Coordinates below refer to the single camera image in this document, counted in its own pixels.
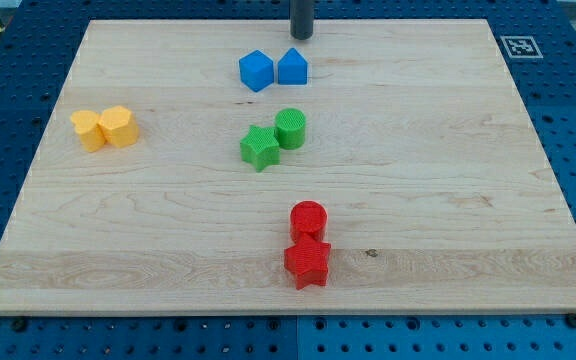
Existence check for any red cylinder block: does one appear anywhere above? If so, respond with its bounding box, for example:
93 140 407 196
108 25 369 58
289 200 328 243

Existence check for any yellow hexagon block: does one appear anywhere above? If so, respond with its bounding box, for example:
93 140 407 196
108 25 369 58
99 106 139 148

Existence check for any dark cylindrical pointer rod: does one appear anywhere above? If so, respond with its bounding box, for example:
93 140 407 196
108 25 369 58
289 0 315 40

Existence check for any red star block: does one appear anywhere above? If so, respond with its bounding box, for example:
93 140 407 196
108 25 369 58
284 234 331 290

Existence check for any blue cube block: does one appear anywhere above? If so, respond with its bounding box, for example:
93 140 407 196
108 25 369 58
239 50 274 92

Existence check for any white fiducial marker tag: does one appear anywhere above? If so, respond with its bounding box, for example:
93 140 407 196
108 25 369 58
500 35 543 59

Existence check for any green star block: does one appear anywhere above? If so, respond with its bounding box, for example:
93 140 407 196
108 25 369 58
240 125 280 172

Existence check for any blue triangular prism block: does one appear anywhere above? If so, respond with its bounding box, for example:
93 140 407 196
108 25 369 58
277 48 308 85

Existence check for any light wooden board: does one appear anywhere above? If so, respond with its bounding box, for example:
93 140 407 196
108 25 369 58
0 19 576 317

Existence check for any green cylinder block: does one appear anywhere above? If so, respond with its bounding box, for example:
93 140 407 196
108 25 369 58
275 108 306 150

